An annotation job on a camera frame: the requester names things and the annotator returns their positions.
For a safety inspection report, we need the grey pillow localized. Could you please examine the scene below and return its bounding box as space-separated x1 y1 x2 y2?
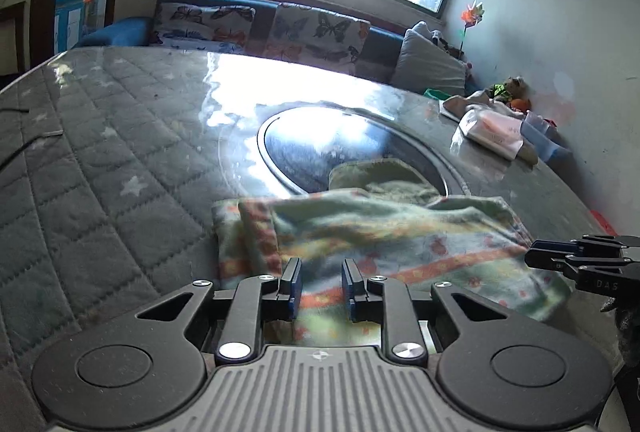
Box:
390 29 466 95

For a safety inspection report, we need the butterfly cushion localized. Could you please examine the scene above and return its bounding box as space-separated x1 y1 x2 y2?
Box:
149 2 256 54
262 3 371 76

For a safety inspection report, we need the teddy bear toy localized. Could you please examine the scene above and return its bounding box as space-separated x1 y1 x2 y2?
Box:
488 77 532 114

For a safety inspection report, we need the blue sofa bench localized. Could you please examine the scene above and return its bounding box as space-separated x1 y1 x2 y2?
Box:
71 0 482 95

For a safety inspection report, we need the red object at edge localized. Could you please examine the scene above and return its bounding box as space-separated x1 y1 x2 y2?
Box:
590 210 616 236

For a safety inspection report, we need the left butterfly cushion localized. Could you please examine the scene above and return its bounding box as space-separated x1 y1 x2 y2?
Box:
149 2 256 54

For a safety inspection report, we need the colourful pinwheel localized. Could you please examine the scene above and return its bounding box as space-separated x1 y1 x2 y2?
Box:
459 1 485 53

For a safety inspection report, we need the green plastic bowl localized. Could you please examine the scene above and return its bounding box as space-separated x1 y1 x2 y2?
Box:
424 88 451 102

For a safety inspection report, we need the cream crumpled garment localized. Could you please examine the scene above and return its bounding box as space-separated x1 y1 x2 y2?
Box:
438 91 525 122

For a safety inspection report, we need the middle butterfly cushion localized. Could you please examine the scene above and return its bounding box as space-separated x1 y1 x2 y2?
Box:
262 3 371 76

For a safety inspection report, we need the clear plastic storage box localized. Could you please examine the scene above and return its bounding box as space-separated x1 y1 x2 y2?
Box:
521 111 573 166

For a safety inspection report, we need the grey quilted star tablecloth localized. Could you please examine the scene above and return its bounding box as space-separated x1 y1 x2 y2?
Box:
1 48 626 431

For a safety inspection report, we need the green patterned child jacket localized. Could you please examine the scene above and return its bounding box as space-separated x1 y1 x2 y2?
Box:
212 159 572 346

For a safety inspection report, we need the blue white cabinet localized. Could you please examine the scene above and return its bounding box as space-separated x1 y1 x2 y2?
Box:
54 0 92 54

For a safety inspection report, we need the pink tissue pack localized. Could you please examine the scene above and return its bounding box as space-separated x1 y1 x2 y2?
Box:
458 108 524 161

